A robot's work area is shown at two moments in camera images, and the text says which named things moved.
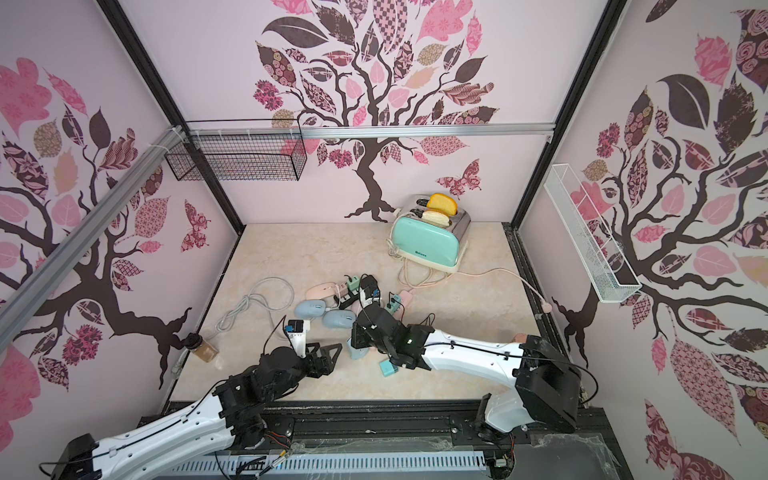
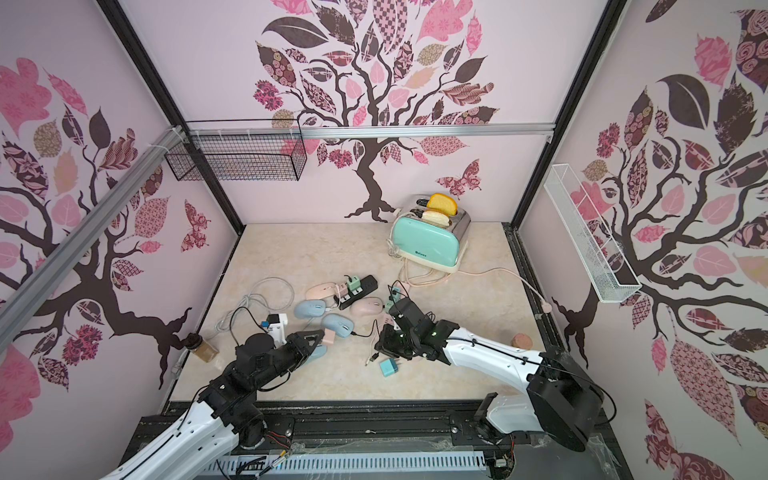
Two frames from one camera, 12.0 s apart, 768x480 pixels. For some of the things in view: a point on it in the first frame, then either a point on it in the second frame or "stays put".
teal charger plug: [388, 368] stays put
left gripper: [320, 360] → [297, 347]
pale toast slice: [436, 217] stays put
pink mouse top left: [321, 291] stays put
